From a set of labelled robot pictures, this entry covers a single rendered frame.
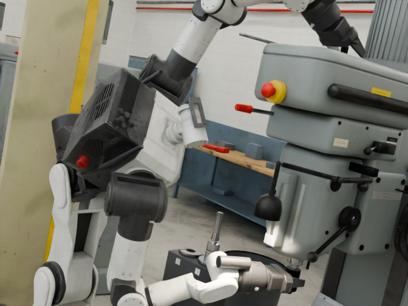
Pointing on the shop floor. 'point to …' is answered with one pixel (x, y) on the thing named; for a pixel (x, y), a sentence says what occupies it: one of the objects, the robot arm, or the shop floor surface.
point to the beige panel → (42, 130)
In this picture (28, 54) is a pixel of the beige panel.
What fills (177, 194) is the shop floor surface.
